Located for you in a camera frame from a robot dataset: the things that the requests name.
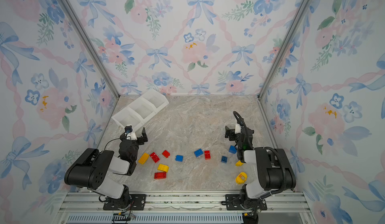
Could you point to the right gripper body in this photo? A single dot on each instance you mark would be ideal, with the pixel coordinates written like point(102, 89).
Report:
point(237, 135)

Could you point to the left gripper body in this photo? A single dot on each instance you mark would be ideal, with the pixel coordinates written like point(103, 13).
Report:
point(134, 138)

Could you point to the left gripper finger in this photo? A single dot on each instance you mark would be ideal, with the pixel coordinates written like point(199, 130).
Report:
point(143, 137)
point(128, 129)

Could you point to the yellow curved lego piece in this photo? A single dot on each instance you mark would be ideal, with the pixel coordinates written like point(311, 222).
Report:
point(239, 163)

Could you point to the long red lego brick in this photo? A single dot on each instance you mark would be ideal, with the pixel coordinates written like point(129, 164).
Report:
point(155, 157)

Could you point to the dark blue lego brick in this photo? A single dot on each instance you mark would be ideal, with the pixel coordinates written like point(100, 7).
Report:
point(224, 159)

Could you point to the white three-compartment bin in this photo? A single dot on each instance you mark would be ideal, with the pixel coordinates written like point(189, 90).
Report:
point(141, 110)

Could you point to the yellow printed lego piece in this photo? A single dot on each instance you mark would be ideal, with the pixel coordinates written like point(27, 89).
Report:
point(241, 178)

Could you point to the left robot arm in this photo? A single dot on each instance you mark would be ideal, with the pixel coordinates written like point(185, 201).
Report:
point(91, 168)

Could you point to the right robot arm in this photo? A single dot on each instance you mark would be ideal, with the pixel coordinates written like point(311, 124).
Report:
point(274, 172)

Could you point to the long yellow lego brick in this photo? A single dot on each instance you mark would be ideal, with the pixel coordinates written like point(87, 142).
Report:
point(143, 159)

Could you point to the small red lego brick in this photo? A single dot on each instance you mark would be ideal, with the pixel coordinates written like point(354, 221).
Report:
point(166, 154)

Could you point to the red lego brick right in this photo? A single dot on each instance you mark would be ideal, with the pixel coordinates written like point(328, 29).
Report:
point(207, 155)

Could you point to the red lego brick front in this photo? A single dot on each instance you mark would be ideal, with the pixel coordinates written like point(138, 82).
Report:
point(160, 175)

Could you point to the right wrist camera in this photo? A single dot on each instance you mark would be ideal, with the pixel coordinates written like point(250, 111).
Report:
point(238, 128)

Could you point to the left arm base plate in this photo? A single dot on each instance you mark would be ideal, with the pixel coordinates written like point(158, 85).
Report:
point(133, 202)

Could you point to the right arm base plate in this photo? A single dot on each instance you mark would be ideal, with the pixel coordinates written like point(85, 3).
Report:
point(234, 202)

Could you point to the aluminium mounting rail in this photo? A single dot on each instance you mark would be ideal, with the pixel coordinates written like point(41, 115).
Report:
point(186, 207)

